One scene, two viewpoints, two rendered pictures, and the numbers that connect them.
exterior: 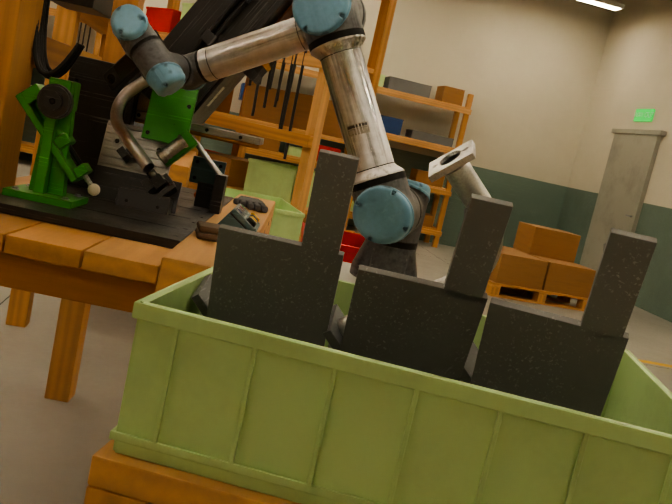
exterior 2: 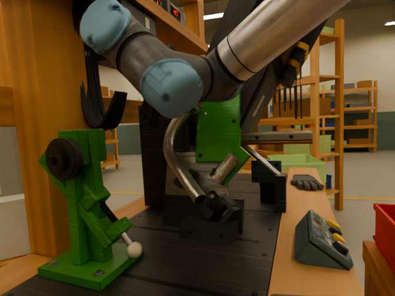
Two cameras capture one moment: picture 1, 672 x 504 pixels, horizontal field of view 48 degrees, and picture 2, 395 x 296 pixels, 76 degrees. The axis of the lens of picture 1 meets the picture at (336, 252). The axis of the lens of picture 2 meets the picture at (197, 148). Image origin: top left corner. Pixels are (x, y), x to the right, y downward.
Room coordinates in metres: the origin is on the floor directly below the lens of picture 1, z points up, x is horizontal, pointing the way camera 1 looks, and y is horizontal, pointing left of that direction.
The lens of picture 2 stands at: (1.35, 0.26, 1.17)
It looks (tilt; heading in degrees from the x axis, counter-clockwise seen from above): 6 degrees down; 25
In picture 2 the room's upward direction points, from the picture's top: 3 degrees counter-clockwise
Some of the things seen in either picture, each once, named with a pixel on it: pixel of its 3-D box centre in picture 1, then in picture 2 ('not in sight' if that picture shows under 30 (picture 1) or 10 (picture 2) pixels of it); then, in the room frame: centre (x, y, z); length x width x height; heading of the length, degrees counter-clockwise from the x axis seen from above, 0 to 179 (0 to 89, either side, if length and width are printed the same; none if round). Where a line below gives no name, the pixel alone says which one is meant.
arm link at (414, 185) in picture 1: (399, 206); not in sight; (1.66, -0.11, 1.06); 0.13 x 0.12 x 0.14; 167
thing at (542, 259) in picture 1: (528, 261); not in sight; (8.08, -2.03, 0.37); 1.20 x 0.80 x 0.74; 109
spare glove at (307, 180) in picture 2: (249, 203); (303, 181); (2.45, 0.31, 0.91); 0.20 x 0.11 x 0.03; 13
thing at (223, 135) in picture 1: (193, 128); (245, 138); (2.16, 0.47, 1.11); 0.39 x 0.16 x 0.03; 94
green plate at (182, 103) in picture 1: (174, 104); (221, 122); (2.01, 0.50, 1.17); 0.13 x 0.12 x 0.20; 4
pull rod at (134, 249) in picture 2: (89, 181); (127, 241); (1.70, 0.58, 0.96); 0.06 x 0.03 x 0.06; 94
